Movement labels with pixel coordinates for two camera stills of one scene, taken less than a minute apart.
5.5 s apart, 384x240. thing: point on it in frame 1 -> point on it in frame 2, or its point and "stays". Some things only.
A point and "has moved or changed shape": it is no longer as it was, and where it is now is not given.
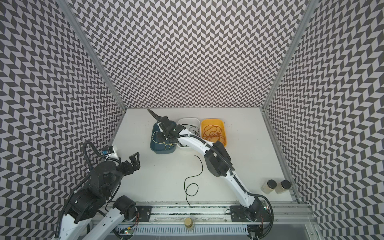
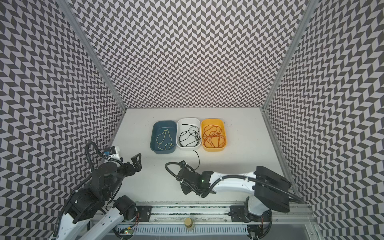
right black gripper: (162, 120) -> (184, 174)
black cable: (195, 126) stays
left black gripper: (136, 165) stays
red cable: (213, 132) stays
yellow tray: (213, 130) stays
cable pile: (198, 186) has moved or changed shape
